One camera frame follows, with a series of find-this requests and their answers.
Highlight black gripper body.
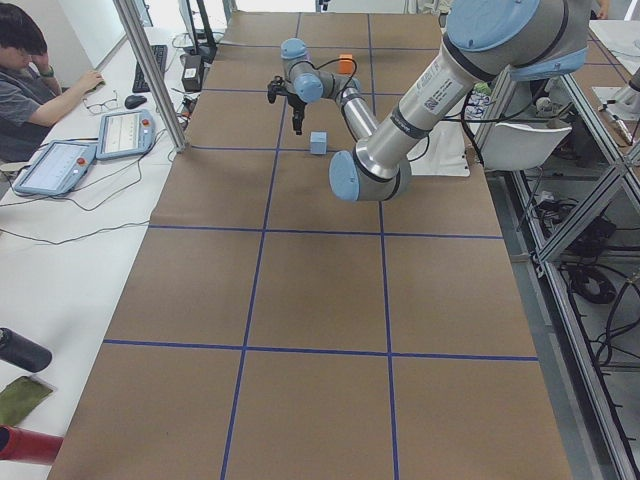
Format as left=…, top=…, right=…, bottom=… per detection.
left=286, top=92, right=306, bottom=118

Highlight light blue foam block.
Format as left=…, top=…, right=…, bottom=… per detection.
left=309, top=131, right=328, bottom=155

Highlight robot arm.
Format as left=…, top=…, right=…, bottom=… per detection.
left=267, top=0, right=591, bottom=202

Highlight orange foam block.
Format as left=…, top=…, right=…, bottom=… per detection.
left=337, top=53, right=355, bottom=75

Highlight black monitor stand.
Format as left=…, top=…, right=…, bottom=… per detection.
left=186, top=0, right=217, bottom=64

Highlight black power adapter box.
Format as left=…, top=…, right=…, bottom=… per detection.
left=182, top=54, right=204, bottom=92

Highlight black keyboard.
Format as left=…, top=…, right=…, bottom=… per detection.
left=132, top=43, right=169, bottom=94

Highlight black computer mouse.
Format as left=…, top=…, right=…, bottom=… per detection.
left=124, top=94, right=147, bottom=110

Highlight far teach pendant tablet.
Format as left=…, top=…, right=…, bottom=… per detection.
left=96, top=109, right=155, bottom=160

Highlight teach pendant tablet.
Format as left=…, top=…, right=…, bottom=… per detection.
left=13, top=141, right=97, bottom=196
left=96, top=109, right=155, bottom=160

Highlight eyeglasses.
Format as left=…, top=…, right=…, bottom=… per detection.
left=83, top=90, right=119, bottom=115

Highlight white chair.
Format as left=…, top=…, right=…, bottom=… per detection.
left=480, top=122, right=573, bottom=171

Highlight near teach pendant tablet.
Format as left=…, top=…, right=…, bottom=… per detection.
left=13, top=141, right=97, bottom=196

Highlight seated person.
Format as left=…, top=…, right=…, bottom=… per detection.
left=1, top=3, right=104, bottom=163

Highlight black water bottle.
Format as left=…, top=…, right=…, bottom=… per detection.
left=1, top=327, right=52, bottom=373

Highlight green cloth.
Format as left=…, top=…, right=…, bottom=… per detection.
left=0, top=376, right=53, bottom=426

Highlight red bottle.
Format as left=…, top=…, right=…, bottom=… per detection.
left=1, top=425, right=64, bottom=465

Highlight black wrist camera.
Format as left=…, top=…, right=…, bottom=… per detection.
left=267, top=75, right=288, bottom=104

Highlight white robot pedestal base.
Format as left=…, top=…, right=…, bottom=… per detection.
left=407, top=122, right=470, bottom=177

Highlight aluminium frame post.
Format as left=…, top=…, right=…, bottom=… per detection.
left=113, top=0, right=187, bottom=153

